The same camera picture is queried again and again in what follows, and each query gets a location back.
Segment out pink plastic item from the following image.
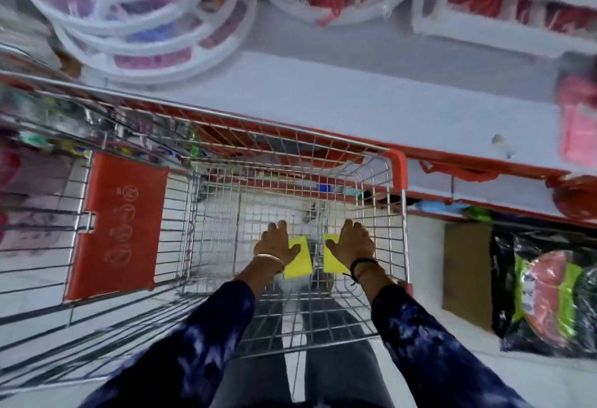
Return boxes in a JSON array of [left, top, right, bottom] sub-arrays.
[[555, 74, 597, 170]]

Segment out white rectangular box red filling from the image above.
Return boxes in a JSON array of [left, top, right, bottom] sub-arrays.
[[411, 0, 597, 60]]

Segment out person's right forearm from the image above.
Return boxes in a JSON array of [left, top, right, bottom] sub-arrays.
[[351, 262, 532, 408]]

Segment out black packet of pink plates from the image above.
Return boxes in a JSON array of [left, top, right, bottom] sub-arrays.
[[490, 231, 597, 359]]

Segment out gold bangle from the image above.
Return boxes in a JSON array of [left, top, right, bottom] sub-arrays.
[[254, 254, 285, 274]]

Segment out person's right hand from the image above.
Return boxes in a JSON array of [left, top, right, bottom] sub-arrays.
[[325, 218, 377, 267]]

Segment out brown cardboard piece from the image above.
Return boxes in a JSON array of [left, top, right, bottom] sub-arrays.
[[442, 222, 496, 333]]

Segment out blue and green packets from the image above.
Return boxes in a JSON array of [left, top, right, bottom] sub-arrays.
[[413, 201, 493, 223]]

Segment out stack of round compartment trays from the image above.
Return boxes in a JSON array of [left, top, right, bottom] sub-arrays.
[[8, 0, 258, 87]]

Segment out person's legs in grey trousers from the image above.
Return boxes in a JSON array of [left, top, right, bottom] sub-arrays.
[[212, 269, 397, 408]]

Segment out red round item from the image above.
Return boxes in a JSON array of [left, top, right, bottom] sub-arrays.
[[547, 175, 597, 221]]

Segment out white shelf with red edge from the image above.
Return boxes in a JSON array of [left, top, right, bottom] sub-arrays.
[[81, 0, 597, 227]]

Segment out metal wire shopping cart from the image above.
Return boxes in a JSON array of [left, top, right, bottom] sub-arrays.
[[0, 44, 414, 399]]

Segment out black wrist band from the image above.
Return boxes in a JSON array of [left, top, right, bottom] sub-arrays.
[[344, 258, 381, 286]]

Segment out person's left hand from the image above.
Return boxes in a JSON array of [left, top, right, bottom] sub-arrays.
[[254, 220, 302, 265]]

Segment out colourful packaged goods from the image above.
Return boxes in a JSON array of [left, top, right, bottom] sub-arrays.
[[0, 88, 202, 163]]

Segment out red cart seat flap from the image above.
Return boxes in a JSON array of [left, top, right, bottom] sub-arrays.
[[64, 151, 170, 302]]

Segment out person's left forearm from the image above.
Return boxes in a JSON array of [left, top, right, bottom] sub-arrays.
[[78, 259, 283, 408]]

